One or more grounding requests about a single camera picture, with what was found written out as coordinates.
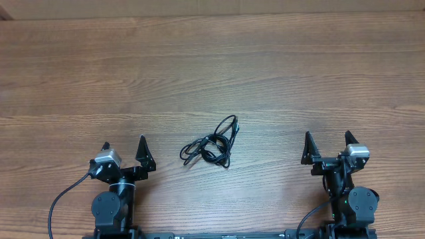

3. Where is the camera cable black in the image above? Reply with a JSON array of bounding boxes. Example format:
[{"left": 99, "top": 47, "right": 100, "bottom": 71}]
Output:
[
  {"left": 295, "top": 159, "right": 349, "bottom": 239},
  {"left": 47, "top": 172, "right": 90, "bottom": 239}
]

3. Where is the right camera cable black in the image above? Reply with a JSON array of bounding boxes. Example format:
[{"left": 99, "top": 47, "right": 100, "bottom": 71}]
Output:
[{"left": 295, "top": 159, "right": 349, "bottom": 239}]

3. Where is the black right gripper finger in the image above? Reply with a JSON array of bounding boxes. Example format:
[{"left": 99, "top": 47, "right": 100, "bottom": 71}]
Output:
[
  {"left": 301, "top": 131, "right": 321, "bottom": 165},
  {"left": 345, "top": 130, "right": 358, "bottom": 145}
]

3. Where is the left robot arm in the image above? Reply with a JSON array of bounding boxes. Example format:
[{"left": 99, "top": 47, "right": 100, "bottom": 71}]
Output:
[{"left": 88, "top": 136, "right": 156, "bottom": 239}]

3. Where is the left camera cable black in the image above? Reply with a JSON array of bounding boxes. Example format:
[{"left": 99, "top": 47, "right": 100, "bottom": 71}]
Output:
[{"left": 47, "top": 172, "right": 90, "bottom": 239}]

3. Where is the thick black USB cable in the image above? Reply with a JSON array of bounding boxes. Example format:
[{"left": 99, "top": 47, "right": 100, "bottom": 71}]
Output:
[{"left": 201, "top": 114, "right": 240, "bottom": 169}]

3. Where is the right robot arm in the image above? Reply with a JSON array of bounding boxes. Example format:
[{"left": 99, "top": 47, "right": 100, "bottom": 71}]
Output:
[{"left": 296, "top": 131, "right": 379, "bottom": 239}]

